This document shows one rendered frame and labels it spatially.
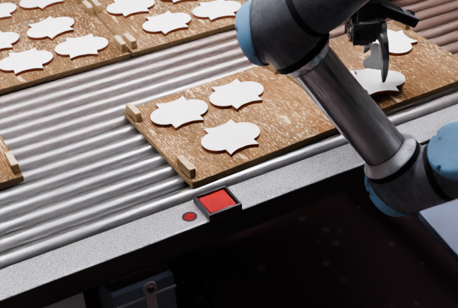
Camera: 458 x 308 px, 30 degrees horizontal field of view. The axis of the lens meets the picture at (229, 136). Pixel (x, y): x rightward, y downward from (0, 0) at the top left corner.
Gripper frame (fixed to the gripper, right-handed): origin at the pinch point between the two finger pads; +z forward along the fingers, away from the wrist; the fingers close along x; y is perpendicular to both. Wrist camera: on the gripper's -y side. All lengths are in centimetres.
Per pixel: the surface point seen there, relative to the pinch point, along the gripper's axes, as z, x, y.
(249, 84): 5.3, -8.5, 29.6
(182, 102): 5.3, -4.3, 46.8
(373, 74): 3.3, -2.4, 0.0
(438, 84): 6.3, 1.5, -15.5
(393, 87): 3.3, 4.6, -2.8
